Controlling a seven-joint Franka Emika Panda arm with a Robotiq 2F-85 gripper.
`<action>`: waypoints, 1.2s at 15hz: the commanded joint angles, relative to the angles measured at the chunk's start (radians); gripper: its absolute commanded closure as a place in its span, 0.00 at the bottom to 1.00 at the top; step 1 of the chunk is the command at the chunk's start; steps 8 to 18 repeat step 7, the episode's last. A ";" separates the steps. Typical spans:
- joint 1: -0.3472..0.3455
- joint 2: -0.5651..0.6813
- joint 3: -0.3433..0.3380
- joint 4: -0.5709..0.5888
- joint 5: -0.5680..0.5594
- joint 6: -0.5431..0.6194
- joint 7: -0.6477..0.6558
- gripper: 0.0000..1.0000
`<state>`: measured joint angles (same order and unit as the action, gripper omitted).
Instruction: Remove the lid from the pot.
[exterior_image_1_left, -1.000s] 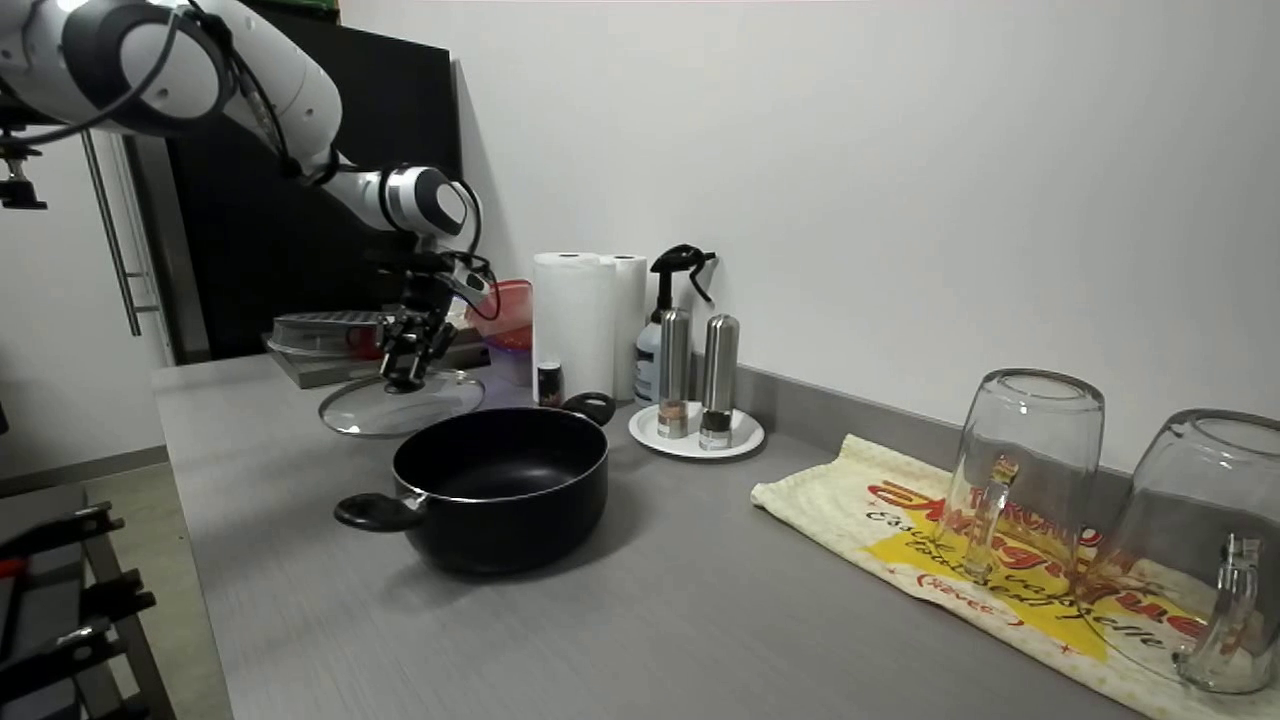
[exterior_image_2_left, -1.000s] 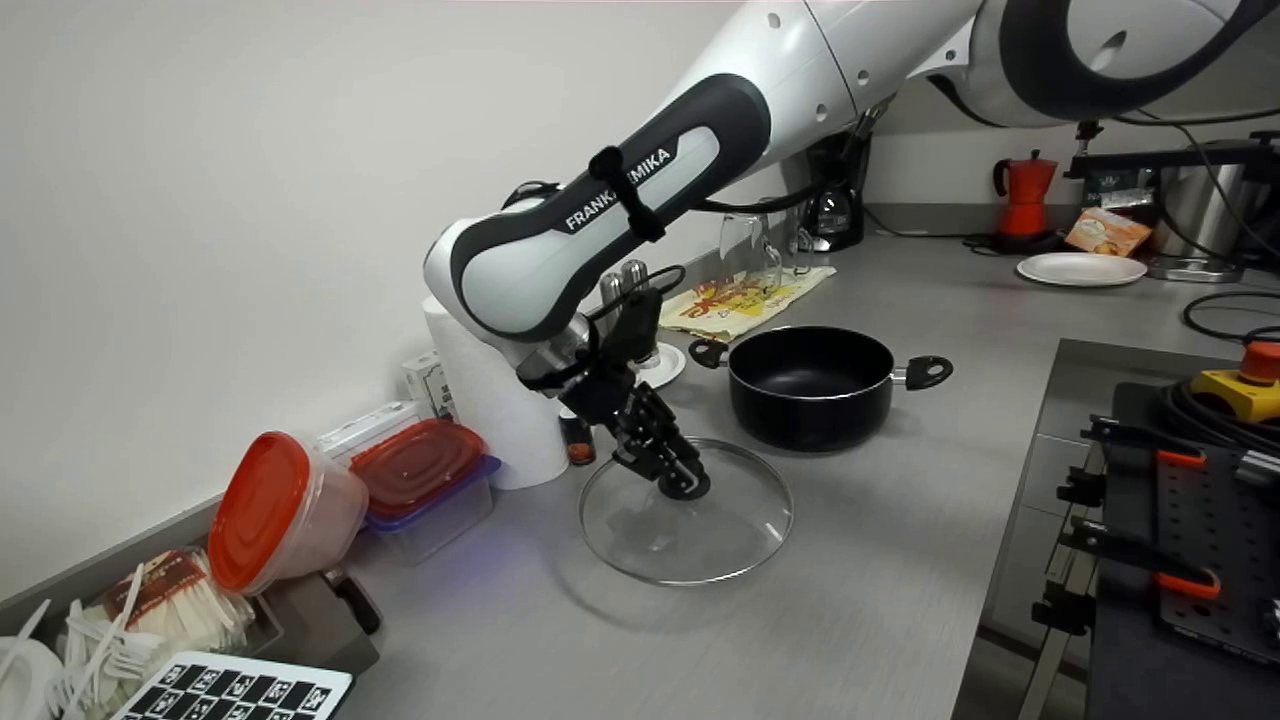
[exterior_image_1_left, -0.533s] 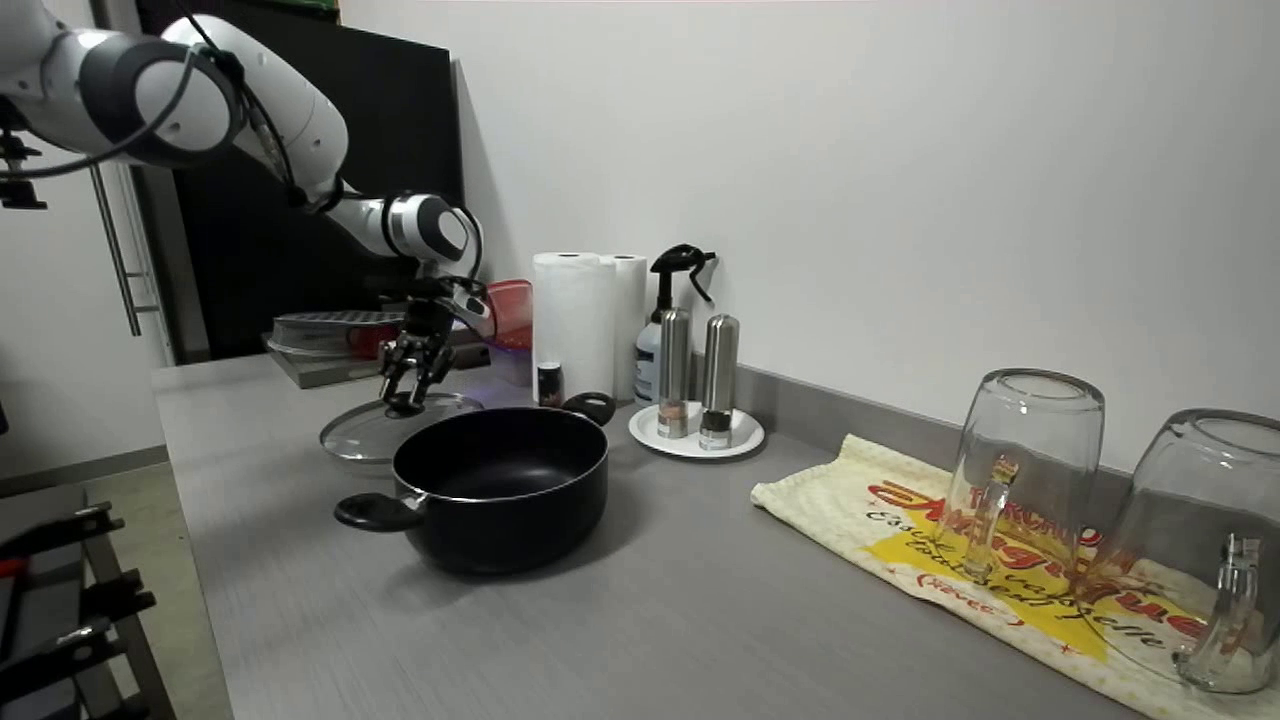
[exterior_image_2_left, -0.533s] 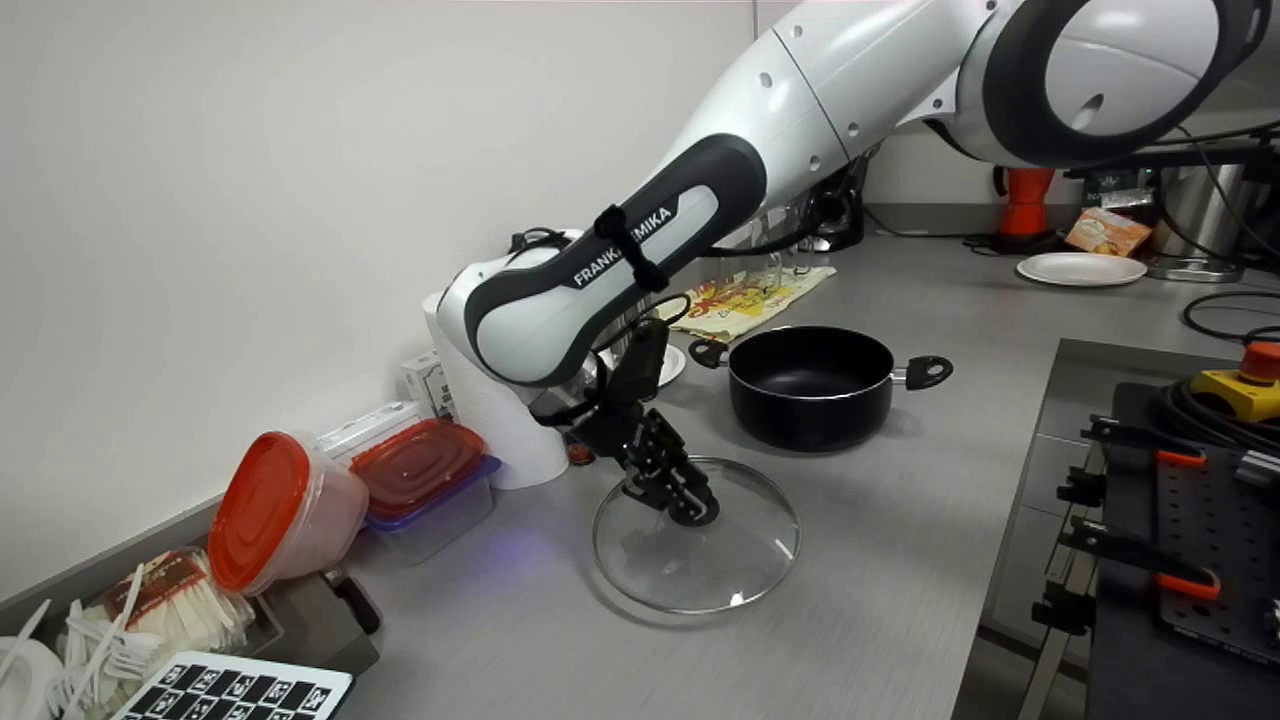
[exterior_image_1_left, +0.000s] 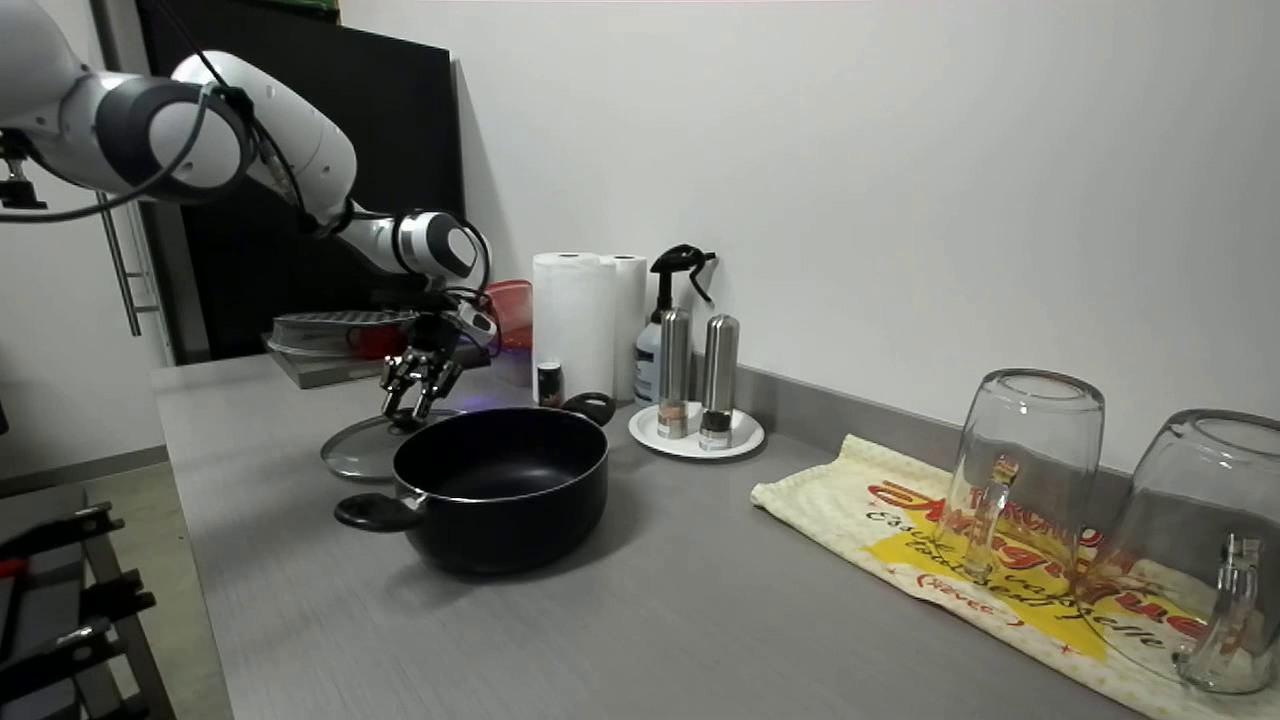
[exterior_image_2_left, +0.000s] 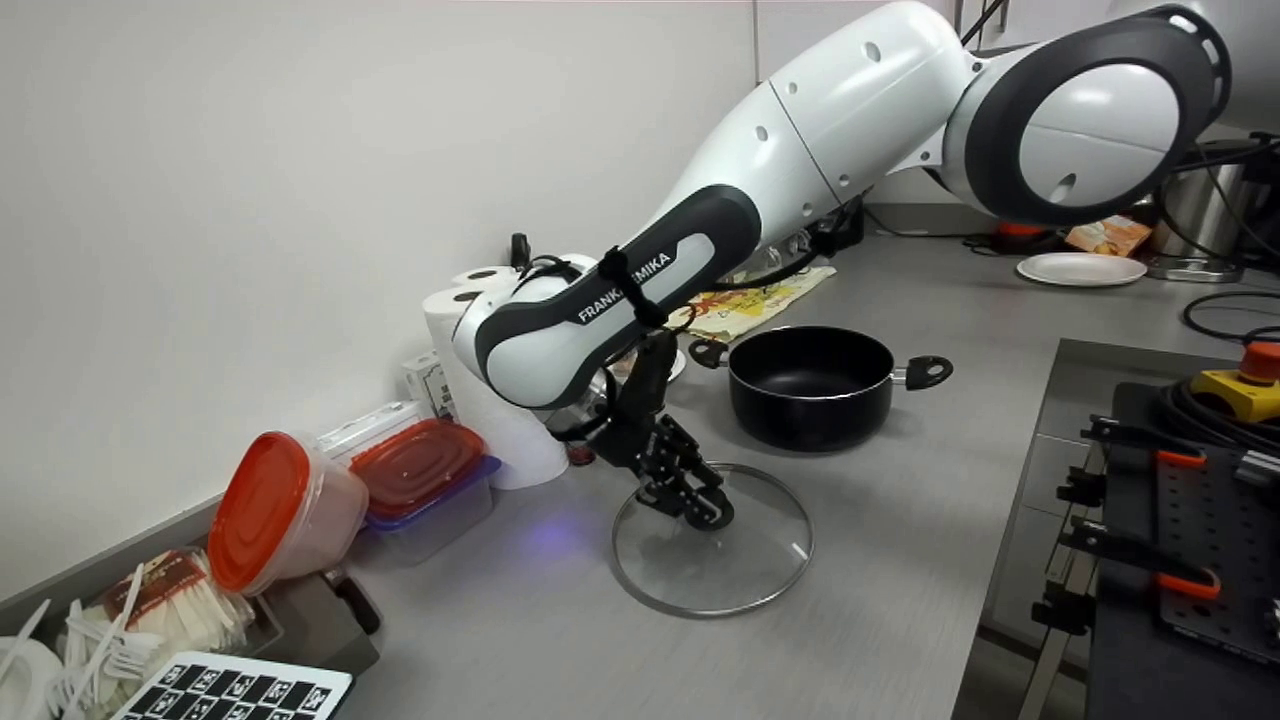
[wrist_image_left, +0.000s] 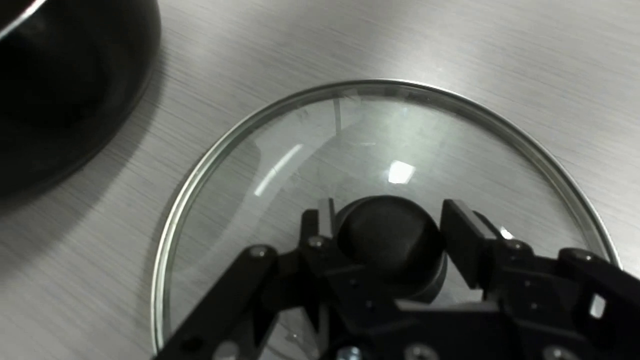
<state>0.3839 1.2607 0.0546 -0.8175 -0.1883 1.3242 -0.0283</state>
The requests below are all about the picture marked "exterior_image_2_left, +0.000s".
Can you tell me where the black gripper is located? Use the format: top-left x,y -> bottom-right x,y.
588,396 -> 740,536

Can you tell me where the glass pot lid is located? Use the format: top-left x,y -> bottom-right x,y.
609,460 -> 821,624

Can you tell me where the black cooking pot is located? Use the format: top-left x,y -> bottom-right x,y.
688,326 -> 961,460

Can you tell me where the red lid food container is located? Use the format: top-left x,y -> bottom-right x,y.
343,414 -> 506,540

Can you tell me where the orange lid plastic tub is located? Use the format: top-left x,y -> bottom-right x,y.
205,426 -> 375,602

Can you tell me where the printed yellow red towel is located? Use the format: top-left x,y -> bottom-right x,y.
678,257 -> 844,347

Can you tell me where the white oval plate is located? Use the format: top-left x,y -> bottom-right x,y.
1012,248 -> 1152,293

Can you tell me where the orange snack packet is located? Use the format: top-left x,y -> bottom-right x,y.
1064,212 -> 1155,262

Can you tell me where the black white keypad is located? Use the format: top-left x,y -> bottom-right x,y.
110,647 -> 359,720

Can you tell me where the black perforated mounting board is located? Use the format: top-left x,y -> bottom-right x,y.
1099,445 -> 1280,673

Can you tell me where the bag of white utensils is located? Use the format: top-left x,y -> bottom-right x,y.
56,546 -> 260,701

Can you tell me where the yellow emergency stop button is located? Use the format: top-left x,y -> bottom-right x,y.
1189,338 -> 1280,427

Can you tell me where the metal kettle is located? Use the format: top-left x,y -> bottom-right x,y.
1150,128 -> 1280,285

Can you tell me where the white plastic bag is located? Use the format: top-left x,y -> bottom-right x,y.
0,597 -> 72,720

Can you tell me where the black clamp orange handle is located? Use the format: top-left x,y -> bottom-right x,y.
1055,414 -> 1280,508
1028,518 -> 1227,633

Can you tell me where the black cable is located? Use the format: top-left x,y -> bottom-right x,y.
1178,285 -> 1280,344

